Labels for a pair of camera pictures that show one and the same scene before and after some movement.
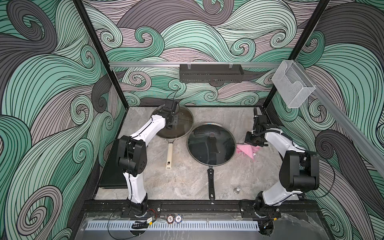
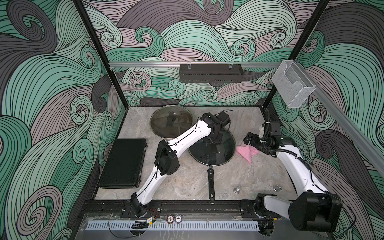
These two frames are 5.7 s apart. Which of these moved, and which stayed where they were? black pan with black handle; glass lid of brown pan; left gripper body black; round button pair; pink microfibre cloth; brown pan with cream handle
Moved: left gripper body black; pink microfibre cloth
Stayed: black pan with black handle; round button pair; glass lid of brown pan; brown pan with cream handle
